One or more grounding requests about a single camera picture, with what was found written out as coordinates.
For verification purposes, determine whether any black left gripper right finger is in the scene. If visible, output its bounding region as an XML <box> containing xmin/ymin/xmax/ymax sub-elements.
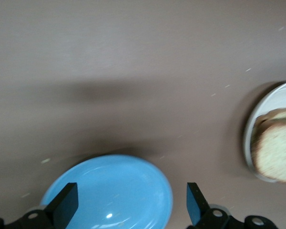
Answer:
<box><xmin>186</xmin><ymin>182</ymin><xmax>276</xmax><ymax>229</ymax></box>

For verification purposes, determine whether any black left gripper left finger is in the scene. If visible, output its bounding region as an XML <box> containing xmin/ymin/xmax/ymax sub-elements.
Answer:
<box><xmin>0</xmin><ymin>182</ymin><xmax>79</xmax><ymax>229</ymax></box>

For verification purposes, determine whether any dark crust bread slice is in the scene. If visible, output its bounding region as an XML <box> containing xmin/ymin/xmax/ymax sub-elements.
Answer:
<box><xmin>251</xmin><ymin>107</ymin><xmax>286</xmax><ymax>185</ymax></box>

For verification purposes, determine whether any blue plate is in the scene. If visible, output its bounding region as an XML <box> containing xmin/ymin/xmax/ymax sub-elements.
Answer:
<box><xmin>39</xmin><ymin>154</ymin><xmax>174</xmax><ymax>229</ymax></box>

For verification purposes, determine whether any beige plate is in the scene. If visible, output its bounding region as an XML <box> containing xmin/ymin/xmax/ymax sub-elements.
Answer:
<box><xmin>243</xmin><ymin>80</ymin><xmax>286</xmax><ymax>184</ymax></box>

